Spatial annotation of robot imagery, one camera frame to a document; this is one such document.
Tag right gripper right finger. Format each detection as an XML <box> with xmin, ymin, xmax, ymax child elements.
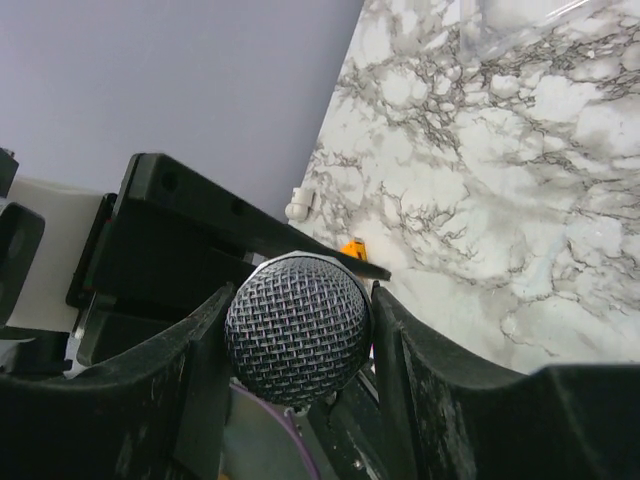
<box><xmin>372</xmin><ymin>287</ymin><xmax>639</xmax><ymax>479</ymax></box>

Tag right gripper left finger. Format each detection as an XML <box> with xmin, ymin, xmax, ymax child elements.
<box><xmin>1</xmin><ymin>285</ymin><xmax>235</xmax><ymax>479</ymax></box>

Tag round base clip stand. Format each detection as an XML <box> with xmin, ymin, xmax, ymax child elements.
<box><xmin>1</xmin><ymin>153</ymin><xmax>390</xmax><ymax>379</ymax></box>

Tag black mesh-head microphone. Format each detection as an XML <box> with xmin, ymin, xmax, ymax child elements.
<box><xmin>224</xmin><ymin>251</ymin><xmax>374</xmax><ymax>408</ymax></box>

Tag orange tape measure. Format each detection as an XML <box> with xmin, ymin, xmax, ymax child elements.
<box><xmin>340</xmin><ymin>238</ymin><xmax>368</xmax><ymax>262</ymax></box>

